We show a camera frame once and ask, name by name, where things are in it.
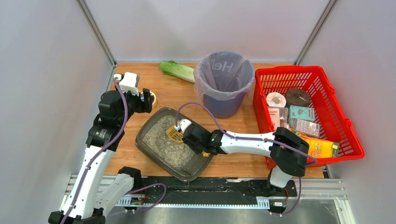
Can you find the yellow litter scoop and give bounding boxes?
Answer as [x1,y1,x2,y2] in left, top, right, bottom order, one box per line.
[165,126,211,157]

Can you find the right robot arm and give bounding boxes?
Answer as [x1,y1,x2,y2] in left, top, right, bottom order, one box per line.
[174,119,317,188]

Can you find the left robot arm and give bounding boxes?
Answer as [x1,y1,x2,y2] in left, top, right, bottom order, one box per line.
[48,89,154,224]

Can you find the teal small box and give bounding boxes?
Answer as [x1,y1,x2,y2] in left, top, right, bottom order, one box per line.
[289,105,316,122]

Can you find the yellow round sponge tin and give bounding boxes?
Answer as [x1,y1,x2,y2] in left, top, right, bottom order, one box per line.
[150,92,158,110]

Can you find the blue trash bin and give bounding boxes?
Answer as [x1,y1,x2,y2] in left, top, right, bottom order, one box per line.
[203,92,246,118]

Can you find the green napa cabbage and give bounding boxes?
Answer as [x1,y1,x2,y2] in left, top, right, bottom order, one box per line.
[159,60,195,83]

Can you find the translucent bin liner bag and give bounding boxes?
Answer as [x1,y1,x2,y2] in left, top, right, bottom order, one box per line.
[193,51,255,100]

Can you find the pink white packet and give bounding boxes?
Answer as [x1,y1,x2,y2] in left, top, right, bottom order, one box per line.
[268,107,290,130]

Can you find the white toilet paper roll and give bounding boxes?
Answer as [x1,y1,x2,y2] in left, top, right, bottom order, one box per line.
[266,92,287,107]

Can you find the grey pink packet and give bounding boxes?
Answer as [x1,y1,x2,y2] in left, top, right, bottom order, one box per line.
[293,119,320,138]

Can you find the brown round disc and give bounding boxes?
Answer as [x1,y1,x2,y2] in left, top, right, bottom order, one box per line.
[285,88,311,107]

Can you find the yellow orange sponge pack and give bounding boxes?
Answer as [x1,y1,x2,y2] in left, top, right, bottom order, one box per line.
[293,131,340,158]

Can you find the red plastic basket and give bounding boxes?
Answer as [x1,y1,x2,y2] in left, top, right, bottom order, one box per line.
[253,65,365,167]

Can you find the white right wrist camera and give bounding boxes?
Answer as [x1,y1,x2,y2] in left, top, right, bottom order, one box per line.
[174,119,192,134]

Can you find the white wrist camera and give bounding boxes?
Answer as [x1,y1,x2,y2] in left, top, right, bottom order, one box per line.
[113,72,140,96]
[174,119,192,134]

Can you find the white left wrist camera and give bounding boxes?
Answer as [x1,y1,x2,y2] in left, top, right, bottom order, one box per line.
[113,72,140,96]

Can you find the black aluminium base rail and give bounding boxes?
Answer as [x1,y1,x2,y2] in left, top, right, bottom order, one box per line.
[63,175,349,214]

